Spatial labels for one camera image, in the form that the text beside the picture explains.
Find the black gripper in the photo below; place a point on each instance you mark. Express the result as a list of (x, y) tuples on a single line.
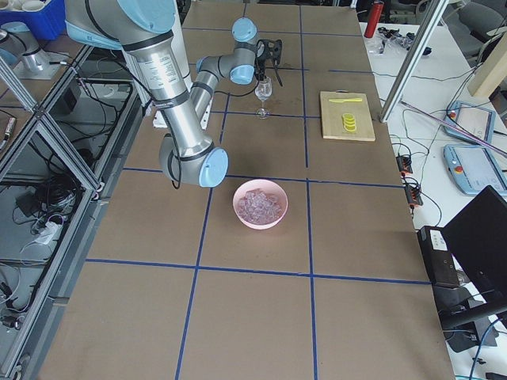
[(261, 62)]

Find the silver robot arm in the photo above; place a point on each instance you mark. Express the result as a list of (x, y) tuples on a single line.
[(150, 32)]

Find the clear wine glass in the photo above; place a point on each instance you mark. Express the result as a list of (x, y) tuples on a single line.
[(263, 92)]

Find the pile of clear ice cubes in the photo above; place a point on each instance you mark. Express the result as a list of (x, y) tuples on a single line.
[(259, 207)]

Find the yellow plastic knife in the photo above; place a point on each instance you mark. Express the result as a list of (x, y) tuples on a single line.
[(345, 100)]

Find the bamboo cutting board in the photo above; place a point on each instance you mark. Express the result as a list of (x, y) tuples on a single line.
[(331, 120)]

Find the lemon slice rightmost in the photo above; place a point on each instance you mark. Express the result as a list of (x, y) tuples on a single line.
[(347, 116)]

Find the lemon slice leftmost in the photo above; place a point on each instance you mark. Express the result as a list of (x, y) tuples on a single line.
[(350, 128)]

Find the red thermos bottle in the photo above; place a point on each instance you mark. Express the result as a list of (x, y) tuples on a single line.
[(373, 18)]

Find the clear plastic bag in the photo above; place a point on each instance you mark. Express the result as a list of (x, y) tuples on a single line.
[(388, 39)]

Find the pink bowl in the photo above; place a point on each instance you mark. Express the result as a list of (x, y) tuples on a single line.
[(267, 186)]

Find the upper teach pendant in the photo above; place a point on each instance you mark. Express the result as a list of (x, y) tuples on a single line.
[(477, 120)]

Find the teach pendant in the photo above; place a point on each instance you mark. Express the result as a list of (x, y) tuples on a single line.
[(473, 168), (477, 120)]

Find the lower teach pendant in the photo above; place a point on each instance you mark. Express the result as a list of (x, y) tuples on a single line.
[(473, 168)]

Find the black box device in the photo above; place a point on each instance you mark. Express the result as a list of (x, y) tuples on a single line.
[(438, 260)]

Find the black laptop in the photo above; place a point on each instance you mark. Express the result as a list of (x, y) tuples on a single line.
[(476, 237)]

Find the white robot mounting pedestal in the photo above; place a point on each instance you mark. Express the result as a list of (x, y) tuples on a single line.
[(180, 54)]

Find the aluminium frame post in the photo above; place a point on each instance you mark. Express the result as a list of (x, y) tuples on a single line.
[(426, 28)]

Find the wooden post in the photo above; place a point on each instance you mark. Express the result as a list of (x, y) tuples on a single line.
[(491, 73)]

